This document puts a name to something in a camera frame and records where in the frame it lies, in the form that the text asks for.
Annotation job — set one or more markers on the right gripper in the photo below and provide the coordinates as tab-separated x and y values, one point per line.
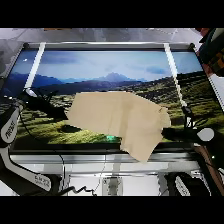
175	132

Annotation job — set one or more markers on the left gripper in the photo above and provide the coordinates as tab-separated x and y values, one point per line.
53	106

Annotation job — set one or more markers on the beige garment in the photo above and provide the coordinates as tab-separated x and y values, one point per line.
123	116

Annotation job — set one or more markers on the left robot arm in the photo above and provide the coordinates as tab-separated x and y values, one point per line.
9	125

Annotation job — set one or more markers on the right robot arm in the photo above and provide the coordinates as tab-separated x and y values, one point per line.
204	135

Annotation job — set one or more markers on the silver frame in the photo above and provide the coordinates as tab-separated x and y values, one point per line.
110	165

